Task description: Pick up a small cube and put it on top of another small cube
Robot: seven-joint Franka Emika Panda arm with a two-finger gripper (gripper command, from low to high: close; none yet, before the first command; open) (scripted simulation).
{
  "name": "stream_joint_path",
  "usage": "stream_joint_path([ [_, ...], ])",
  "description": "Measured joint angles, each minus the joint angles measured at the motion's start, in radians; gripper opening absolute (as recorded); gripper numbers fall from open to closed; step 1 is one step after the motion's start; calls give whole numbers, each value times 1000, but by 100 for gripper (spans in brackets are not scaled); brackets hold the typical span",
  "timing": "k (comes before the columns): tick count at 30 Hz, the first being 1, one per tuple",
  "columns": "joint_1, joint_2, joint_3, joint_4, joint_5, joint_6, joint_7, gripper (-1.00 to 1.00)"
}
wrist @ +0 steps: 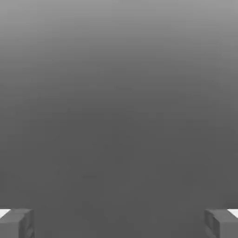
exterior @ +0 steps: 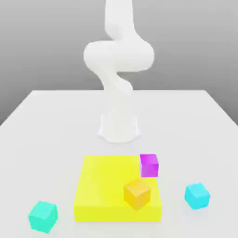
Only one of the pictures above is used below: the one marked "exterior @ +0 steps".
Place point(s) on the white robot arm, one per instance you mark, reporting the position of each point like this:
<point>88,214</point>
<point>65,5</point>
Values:
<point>119,55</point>

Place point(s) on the small magenta cube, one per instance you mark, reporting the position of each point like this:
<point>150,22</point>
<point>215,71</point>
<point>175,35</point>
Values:
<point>149,166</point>

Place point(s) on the small orange cube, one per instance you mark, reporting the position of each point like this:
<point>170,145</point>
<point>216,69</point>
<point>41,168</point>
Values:
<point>137,194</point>

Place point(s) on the small cyan cube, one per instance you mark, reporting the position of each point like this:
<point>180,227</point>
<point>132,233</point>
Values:
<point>197,196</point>

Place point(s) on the small turquoise cube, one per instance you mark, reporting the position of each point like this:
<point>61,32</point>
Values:
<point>43,216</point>

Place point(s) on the large yellow box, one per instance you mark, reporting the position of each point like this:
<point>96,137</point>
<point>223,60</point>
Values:
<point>104,186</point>

